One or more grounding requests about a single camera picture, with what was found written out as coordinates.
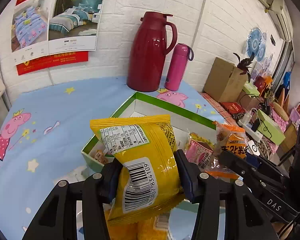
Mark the pink striped snack packet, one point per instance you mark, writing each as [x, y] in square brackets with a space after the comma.
[199, 150]

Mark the red booklet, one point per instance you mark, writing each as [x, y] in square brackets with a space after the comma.
[233, 107]

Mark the orange snack packet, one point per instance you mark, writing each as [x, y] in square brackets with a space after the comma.
[228, 138]

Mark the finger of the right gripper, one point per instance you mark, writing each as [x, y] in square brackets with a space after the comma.
[237, 164]

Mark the blue paper wall decoration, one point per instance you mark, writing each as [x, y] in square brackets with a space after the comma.
[256, 44]

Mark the light green flat box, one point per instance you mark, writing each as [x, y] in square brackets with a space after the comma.
[269, 128]

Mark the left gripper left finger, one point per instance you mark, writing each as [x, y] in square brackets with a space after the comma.
[56, 218]

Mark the dark potted plant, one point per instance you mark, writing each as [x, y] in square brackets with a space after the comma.
[244, 64]

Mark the red wall calendar poster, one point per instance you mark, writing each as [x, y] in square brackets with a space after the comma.
[49, 33]

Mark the white power strip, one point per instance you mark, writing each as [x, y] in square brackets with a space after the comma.
[256, 135]

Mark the yellow snack packet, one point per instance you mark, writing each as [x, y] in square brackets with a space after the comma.
[149, 183]

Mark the brown cardboard box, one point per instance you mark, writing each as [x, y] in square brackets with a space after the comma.
[224, 82]

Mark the white air conditioner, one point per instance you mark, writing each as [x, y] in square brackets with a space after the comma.
[280, 16]

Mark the dark red thermos jug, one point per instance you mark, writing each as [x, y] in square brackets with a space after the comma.
[155, 38]

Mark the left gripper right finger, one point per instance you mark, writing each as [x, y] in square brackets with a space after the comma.
[244, 216]

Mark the pink thermos bottle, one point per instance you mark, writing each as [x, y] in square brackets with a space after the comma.
[182, 54]

